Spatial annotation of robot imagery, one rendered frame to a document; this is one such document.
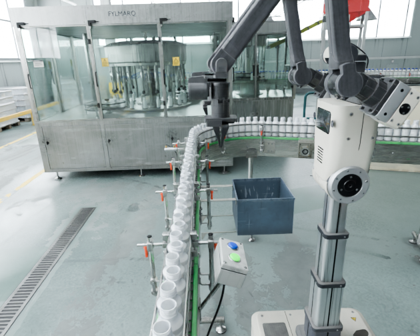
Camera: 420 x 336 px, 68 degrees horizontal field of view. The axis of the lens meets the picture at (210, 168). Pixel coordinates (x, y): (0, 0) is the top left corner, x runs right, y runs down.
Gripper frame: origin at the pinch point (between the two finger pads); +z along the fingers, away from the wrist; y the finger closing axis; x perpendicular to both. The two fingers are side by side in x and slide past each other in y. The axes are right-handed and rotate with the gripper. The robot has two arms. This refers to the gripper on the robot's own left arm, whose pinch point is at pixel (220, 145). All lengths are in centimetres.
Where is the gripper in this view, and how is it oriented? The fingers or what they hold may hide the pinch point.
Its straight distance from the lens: 101.4
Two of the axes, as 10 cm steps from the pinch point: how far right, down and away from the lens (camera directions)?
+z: 0.1, 9.4, 3.3
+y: 10.0, -0.1, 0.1
